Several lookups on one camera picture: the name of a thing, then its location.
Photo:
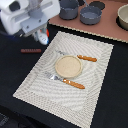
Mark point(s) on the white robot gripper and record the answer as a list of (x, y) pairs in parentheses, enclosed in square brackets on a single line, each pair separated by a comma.
[(27, 16)]

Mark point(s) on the white and blue fish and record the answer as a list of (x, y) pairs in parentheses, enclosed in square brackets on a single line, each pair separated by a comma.
[(43, 38)]

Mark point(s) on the brown sausage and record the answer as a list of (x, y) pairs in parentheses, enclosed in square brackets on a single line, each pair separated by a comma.
[(30, 50)]

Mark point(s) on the grey frying pan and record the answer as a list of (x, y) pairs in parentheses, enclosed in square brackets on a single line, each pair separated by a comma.
[(90, 15)]

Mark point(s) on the grey cooking pot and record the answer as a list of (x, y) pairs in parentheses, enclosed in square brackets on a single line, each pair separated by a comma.
[(68, 9)]

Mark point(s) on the round beige plate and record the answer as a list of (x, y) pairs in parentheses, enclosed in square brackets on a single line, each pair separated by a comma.
[(68, 66)]

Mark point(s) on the black round lid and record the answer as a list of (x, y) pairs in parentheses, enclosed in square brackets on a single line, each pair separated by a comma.
[(98, 4)]

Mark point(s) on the pink tray mat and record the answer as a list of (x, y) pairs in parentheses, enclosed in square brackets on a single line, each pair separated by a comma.
[(107, 27)]

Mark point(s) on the cream bowl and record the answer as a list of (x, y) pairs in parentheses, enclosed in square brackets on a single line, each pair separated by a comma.
[(123, 16)]

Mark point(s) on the fork with wooden handle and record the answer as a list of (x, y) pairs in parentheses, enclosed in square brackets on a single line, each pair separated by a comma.
[(69, 82)]

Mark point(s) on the knife with wooden handle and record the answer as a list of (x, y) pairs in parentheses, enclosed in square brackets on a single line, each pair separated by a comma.
[(79, 56)]

